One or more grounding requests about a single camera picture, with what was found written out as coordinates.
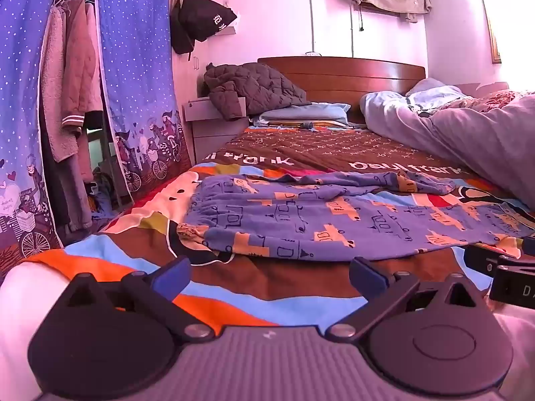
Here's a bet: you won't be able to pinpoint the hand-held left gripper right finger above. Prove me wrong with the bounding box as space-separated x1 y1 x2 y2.
326 256 488 341

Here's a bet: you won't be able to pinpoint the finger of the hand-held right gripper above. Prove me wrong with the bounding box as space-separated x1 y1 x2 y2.
463 237 535 277

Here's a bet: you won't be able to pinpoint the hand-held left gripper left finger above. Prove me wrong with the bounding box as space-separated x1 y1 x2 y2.
63 256 216 340

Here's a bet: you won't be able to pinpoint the blue car-print pants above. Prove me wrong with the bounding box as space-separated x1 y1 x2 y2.
178 171 535 262

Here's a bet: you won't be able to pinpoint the colourful cartoon bed sheet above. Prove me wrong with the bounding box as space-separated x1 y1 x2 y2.
17 123 535 330

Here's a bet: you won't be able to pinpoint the blue clothes pile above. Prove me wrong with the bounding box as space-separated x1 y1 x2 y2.
88 169 123 220

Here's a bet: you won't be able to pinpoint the lavender duvet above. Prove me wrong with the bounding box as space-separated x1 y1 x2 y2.
359 79 535 218

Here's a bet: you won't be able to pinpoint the white nightstand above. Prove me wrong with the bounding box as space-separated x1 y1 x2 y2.
183 96 251 163

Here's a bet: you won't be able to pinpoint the floral blanket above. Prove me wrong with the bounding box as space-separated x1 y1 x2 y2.
460 90 535 113

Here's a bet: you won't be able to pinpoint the light blue pillow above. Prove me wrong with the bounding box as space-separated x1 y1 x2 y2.
251 104 352 126

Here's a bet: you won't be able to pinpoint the wooden headboard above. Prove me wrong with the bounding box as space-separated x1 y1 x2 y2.
257 56 427 125

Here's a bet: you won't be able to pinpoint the brown quilted jacket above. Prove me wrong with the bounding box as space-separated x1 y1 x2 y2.
203 62 312 121

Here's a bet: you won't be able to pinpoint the beige fleece coat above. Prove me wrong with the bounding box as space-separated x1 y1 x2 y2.
39 2 80 163

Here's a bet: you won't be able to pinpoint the pink quilted coat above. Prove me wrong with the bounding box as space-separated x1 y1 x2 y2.
63 0 103 184

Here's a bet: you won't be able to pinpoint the black hanging bag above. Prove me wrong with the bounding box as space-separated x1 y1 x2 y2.
169 0 238 61

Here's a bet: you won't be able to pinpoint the wooden picture frame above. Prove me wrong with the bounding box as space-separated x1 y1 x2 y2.
476 0 502 65

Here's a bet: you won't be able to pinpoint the white wall cable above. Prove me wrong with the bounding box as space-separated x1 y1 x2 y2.
307 0 335 57

